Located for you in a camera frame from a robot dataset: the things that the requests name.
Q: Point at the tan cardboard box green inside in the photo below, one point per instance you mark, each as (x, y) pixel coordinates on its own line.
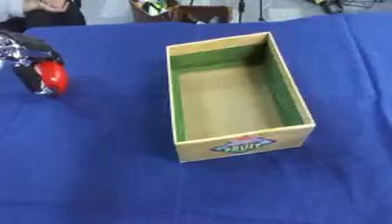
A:
(229, 99)

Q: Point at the brown bag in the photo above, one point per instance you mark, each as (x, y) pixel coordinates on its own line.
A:
(149, 10)

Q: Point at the red toy pepper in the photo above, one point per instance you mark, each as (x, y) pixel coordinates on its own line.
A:
(52, 76)

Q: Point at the person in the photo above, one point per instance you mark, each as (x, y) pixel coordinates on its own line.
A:
(48, 11)

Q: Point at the brown wooden chair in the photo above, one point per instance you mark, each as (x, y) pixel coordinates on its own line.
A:
(201, 14)

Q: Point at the black tripod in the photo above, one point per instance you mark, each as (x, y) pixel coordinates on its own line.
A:
(250, 10)

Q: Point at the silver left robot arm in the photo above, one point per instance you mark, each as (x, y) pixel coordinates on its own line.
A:
(9, 52)

